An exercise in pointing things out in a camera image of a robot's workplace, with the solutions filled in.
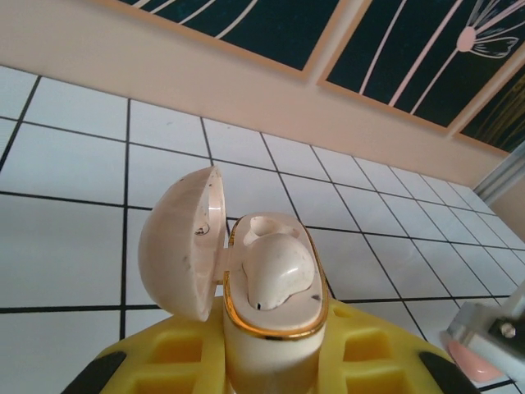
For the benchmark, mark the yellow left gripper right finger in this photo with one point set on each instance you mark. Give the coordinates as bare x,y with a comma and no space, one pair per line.
377,361

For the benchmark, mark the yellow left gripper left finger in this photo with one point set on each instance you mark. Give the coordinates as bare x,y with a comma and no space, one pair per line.
172,361

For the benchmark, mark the pink earbud charging case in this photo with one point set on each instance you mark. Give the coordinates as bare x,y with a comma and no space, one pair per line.
471,363

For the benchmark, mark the cream earbud charging case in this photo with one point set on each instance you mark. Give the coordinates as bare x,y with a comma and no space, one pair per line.
176,246

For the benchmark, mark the aluminium corner post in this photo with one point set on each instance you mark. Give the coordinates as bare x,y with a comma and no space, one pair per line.
504,180

